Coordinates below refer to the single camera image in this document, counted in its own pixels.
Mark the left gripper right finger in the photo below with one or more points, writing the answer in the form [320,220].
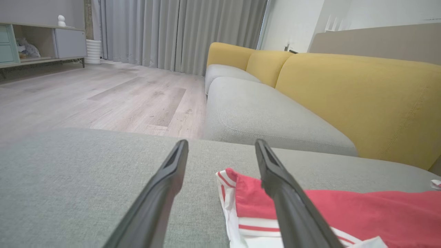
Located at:
[293,213]

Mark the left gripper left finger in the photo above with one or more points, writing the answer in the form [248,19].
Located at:
[151,206]

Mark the red basketball jersey white trim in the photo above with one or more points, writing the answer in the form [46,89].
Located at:
[379,217]

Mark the grey fabric ottoman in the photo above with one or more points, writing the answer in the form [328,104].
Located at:
[69,186]

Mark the large grey sofa seat cushion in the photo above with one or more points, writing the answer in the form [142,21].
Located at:
[262,117]

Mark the small grey sofa seat cushion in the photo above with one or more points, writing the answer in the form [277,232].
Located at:
[227,72]

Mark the white ribbed cylinder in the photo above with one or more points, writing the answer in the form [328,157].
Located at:
[93,51]

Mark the grey curtain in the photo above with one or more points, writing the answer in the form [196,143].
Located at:
[179,34]

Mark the low wooden media cabinet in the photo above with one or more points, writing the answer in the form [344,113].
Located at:
[69,43]

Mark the beige partition panel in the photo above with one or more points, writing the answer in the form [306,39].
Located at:
[379,41]

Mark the crumpled bag in cabinet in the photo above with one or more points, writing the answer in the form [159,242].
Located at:
[28,49]

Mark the small white figurine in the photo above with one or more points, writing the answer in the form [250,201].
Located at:
[61,20]

